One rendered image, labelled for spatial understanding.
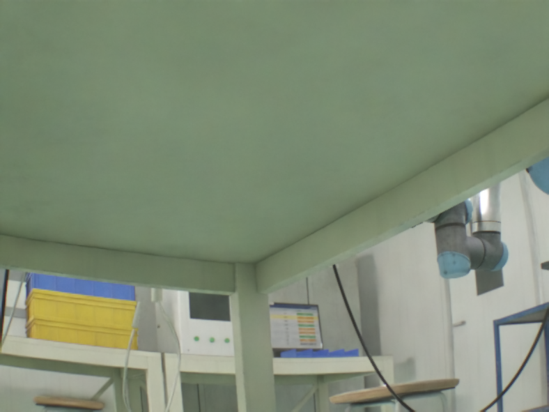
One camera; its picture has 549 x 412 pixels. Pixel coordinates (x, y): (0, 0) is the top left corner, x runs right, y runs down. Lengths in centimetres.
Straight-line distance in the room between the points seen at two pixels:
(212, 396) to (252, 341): 343
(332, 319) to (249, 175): 450
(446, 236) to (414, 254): 420
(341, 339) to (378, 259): 92
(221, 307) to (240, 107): 291
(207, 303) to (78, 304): 77
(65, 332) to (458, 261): 231
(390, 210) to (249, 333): 49
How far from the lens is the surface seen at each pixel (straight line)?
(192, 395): 483
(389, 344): 585
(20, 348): 311
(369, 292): 612
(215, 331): 366
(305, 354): 392
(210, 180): 105
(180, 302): 361
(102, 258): 140
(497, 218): 157
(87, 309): 340
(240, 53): 72
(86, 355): 317
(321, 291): 549
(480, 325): 499
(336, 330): 550
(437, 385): 245
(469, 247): 148
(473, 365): 503
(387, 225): 113
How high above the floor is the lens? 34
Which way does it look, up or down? 20 degrees up
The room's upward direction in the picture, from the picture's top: 4 degrees counter-clockwise
